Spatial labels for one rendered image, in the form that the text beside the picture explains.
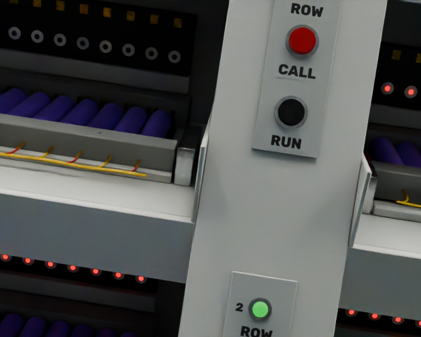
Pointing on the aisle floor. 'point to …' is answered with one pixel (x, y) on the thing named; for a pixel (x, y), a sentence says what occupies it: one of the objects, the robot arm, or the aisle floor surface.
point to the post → (280, 178)
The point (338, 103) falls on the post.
